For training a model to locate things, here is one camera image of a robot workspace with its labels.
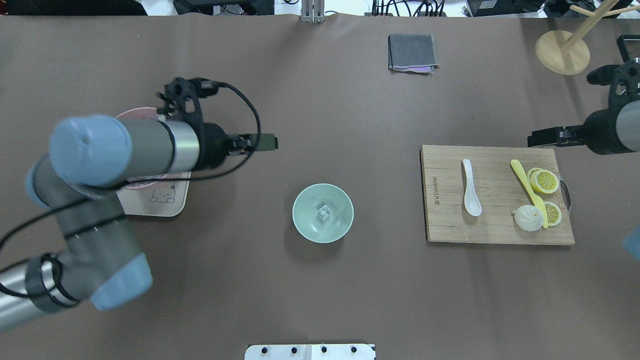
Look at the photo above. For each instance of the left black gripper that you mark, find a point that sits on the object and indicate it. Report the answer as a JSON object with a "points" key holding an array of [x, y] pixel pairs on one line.
{"points": [[212, 145]]}

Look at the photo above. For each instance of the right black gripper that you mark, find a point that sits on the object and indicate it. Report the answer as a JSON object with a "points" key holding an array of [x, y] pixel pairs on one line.
{"points": [[601, 131]]}

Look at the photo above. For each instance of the clear ice cube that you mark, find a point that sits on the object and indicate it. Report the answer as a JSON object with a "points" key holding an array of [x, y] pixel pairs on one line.
{"points": [[325, 211]]}

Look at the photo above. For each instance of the white ceramic spoon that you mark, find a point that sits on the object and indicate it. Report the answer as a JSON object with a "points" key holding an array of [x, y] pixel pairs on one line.
{"points": [[471, 201]]}

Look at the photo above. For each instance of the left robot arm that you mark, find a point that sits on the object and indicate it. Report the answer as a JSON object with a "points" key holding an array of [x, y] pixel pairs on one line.
{"points": [[89, 159]]}

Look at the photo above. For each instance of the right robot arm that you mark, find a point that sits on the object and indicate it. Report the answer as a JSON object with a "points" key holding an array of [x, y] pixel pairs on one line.
{"points": [[609, 131]]}

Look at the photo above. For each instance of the mint green bowl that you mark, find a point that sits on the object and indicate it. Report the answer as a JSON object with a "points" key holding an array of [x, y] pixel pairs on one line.
{"points": [[304, 213]]}

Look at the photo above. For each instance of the pink bowl of ice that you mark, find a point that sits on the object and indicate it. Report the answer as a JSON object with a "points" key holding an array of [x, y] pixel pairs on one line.
{"points": [[146, 131]]}

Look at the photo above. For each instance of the upper lemon slice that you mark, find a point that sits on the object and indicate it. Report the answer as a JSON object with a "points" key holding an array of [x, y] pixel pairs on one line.
{"points": [[543, 181]]}

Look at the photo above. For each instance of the lemon slice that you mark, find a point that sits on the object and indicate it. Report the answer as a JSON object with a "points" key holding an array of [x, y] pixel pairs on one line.
{"points": [[543, 181], [553, 213]]}

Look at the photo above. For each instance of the yellow plastic knife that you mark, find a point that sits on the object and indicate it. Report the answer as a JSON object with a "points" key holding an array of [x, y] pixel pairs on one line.
{"points": [[535, 199]]}

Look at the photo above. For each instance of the lower lemon slice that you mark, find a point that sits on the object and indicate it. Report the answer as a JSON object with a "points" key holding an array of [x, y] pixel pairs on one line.
{"points": [[553, 213]]}

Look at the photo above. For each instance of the wooden mug tree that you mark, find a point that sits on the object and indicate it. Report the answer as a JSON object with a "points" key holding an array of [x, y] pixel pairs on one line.
{"points": [[565, 53]]}

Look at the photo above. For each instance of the white steamed bun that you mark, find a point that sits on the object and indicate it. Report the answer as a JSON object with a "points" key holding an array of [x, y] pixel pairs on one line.
{"points": [[528, 218]]}

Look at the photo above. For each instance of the beige serving tray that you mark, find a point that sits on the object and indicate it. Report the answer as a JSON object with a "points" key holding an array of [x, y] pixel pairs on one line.
{"points": [[166, 198]]}

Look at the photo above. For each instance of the bamboo cutting board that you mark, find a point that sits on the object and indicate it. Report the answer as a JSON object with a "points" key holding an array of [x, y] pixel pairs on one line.
{"points": [[499, 192]]}

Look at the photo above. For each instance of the folded grey cloth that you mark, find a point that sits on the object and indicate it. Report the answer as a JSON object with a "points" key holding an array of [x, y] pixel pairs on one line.
{"points": [[412, 53]]}

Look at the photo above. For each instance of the aluminium frame post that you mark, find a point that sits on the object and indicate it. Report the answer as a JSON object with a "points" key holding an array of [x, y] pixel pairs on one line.
{"points": [[312, 11]]}

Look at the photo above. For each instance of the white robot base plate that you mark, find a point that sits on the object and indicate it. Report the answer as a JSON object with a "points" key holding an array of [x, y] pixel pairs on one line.
{"points": [[317, 351]]}

